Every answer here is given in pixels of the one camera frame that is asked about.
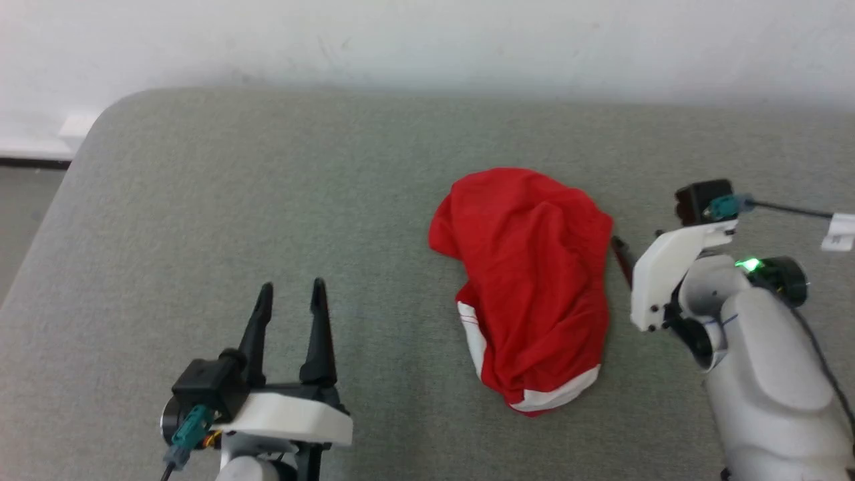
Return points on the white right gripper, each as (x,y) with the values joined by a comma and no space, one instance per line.
(664,274)

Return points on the red garment with white trim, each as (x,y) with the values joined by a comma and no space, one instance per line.
(534,280)

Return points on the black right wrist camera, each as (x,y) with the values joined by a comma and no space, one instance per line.
(698,199)

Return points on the grey-green fabric sofa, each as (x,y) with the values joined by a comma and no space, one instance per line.
(267,200)

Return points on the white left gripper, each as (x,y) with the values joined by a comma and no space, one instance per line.
(287,414)

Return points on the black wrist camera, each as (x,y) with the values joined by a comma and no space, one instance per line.
(698,199)
(210,387)

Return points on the white wall socket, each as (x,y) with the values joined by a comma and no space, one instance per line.
(79,128)

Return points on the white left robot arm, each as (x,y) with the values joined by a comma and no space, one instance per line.
(257,464)

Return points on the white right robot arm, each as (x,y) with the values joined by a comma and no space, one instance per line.
(768,374)

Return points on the black skirting strip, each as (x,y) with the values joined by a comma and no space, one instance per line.
(33,162)

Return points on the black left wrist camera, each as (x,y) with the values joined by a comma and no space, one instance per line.
(210,387)

